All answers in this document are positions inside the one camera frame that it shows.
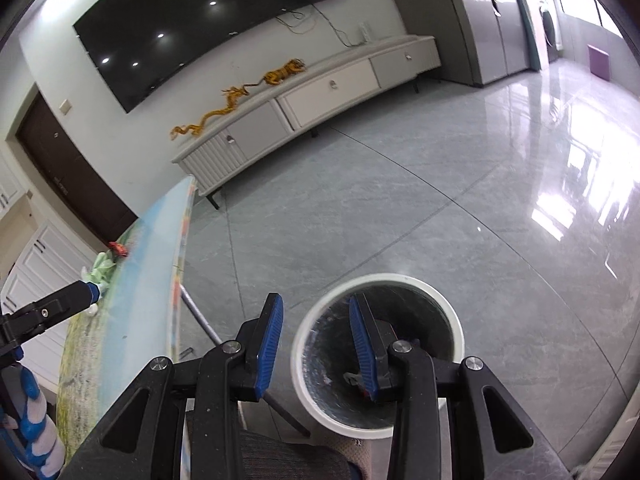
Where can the grey refrigerator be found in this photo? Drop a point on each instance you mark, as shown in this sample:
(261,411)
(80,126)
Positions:
(480,20)

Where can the black wall television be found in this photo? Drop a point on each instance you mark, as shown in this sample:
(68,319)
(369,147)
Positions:
(200,20)

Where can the grey metal table leg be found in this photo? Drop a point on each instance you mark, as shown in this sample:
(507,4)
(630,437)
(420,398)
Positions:
(200,317)

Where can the red wrapper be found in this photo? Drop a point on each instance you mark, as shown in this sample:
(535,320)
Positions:
(118,248)

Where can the yellow tiger figurine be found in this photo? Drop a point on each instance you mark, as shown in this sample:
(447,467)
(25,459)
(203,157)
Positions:
(284,72)

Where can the white lower shoe cabinet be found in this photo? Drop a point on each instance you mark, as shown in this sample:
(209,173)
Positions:
(35,270)

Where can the white television console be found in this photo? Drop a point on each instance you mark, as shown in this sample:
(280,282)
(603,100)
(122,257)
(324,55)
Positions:
(320,90)

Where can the white curved furniture edge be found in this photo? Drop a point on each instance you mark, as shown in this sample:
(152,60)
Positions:
(607,450)

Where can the white upper wall cabinet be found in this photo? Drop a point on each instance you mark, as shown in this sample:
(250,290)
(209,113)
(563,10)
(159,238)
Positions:
(7,185)

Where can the dark brown entrance door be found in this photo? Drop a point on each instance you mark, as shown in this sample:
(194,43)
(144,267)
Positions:
(70,175)

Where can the green white plastic bag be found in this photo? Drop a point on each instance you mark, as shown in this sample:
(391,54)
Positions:
(102,271)

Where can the white round trash bin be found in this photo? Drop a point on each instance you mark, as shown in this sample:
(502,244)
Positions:
(302,360)

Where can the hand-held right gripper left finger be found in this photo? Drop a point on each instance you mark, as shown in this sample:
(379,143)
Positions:
(267,345)

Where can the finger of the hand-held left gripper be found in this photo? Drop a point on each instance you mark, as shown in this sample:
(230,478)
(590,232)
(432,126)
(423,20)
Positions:
(50,310)

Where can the purple box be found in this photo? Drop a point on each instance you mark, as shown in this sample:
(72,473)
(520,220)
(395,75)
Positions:
(598,62)

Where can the white red wrapper scrap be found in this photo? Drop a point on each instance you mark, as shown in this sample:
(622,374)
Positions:
(352,379)

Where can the beige light switch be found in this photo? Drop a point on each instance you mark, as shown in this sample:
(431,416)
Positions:
(65,107)

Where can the yellow dragon figurine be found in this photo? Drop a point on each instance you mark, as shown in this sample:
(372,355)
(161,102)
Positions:
(215,114)

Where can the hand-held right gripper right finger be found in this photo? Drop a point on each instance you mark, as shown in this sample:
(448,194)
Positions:
(361,345)

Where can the white washing machine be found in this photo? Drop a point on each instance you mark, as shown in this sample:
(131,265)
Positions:
(549,25)

